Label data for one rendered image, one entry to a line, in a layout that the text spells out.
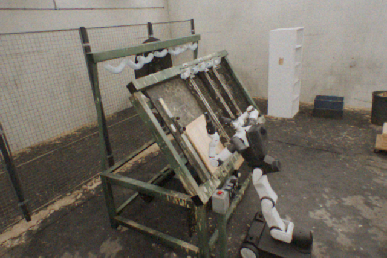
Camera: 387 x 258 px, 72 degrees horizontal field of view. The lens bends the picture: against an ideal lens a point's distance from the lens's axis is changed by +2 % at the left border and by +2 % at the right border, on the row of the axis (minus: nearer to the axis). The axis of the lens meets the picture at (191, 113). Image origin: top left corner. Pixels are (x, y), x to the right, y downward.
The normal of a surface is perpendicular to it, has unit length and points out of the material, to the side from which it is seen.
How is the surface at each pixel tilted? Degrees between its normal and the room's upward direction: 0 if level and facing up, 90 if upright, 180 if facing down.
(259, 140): 90
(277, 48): 90
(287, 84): 90
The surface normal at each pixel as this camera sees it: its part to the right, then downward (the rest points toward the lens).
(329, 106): -0.51, 0.33
